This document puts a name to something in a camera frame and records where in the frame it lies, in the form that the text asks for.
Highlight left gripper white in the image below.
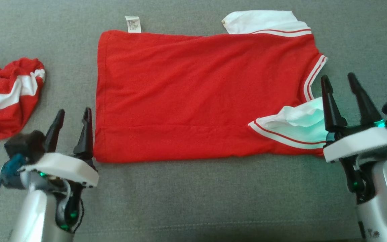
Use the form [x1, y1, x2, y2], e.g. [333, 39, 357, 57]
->
[20, 107, 99, 232]

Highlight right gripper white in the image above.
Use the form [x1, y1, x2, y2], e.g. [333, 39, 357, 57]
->
[320, 72, 387, 202]

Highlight red shorts white stripe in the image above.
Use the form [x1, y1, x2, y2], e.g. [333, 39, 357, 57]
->
[0, 57, 46, 144]

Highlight red jersey white sleeves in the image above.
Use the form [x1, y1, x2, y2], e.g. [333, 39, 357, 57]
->
[93, 10, 328, 164]

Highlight grey fabric sofa seat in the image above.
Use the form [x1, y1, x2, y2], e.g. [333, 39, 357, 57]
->
[0, 0, 387, 242]

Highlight left camera black cable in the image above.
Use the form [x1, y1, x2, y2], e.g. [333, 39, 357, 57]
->
[0, 154, 27, 230]

